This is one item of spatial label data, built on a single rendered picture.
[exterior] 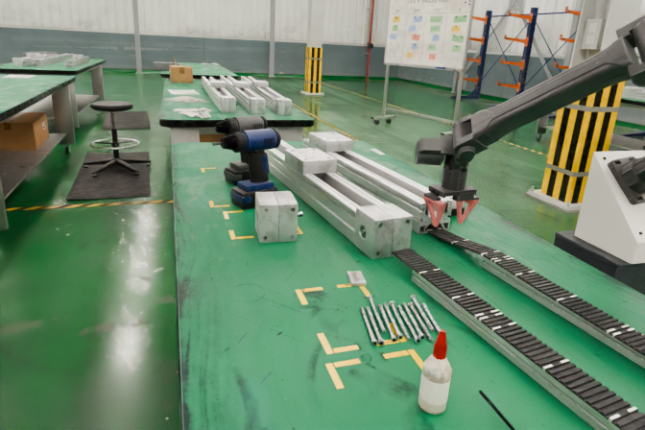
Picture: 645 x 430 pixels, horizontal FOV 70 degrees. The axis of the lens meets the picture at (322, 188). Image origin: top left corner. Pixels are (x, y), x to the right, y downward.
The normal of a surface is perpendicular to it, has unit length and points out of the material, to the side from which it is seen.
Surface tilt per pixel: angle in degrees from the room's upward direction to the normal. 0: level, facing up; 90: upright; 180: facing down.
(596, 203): 90
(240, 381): 0
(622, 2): 90
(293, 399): 0
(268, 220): 90
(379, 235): 90
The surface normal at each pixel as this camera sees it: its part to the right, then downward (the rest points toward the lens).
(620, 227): -0.95, 0.04
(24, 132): 0.35, 0.29
